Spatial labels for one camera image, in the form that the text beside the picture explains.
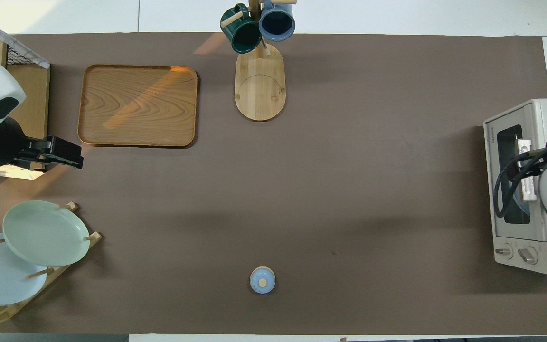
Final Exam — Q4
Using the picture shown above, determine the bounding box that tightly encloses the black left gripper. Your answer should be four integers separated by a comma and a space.
0, 117, 85, 169

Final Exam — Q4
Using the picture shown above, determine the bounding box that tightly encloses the cream toaster oven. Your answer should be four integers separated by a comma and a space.
483, 98, 547, 276

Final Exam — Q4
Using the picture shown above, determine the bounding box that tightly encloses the wooden shelf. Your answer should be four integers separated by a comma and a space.
0, 37, 51, 181

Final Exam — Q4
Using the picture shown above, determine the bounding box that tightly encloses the pale green plate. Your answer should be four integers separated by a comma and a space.
2, 200, 91, 267

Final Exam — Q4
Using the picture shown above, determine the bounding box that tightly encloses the wooden plate rack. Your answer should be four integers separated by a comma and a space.
0, 202, 102, 324

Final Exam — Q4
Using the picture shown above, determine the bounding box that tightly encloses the wooden serving tray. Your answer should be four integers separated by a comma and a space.
77, 65, 199, 148

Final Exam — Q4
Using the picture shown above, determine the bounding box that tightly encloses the light blue racked plate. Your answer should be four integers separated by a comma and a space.
0, 232, 48, 306

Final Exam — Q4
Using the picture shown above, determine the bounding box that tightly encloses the wooden mug tree stand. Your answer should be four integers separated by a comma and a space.
220, 0, 298, 122

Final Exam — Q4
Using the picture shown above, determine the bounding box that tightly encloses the dark green mug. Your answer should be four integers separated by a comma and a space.
220, 4, 263, 54

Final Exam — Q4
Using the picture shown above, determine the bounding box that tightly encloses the brown table mat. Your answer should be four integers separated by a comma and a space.
0, 32, 547, 336

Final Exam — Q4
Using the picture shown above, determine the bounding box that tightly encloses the blue mug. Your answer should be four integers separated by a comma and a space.
259, 0, 296, 42

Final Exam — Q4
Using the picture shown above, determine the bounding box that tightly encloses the black wire basket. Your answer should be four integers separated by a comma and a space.
0, 21, 48, 67

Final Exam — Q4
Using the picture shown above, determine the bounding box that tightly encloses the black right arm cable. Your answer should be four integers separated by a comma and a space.
493, 135, 547, 219

